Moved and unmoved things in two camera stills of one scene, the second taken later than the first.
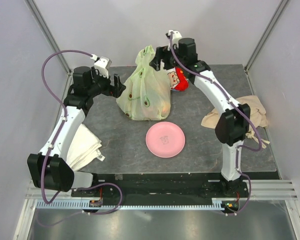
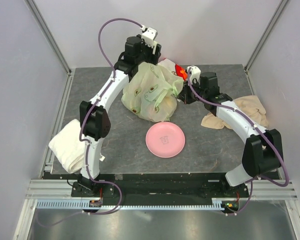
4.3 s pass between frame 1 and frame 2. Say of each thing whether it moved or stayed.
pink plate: stayed
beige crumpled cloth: stayed
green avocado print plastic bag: moved
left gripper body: moved
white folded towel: stayed
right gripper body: moved
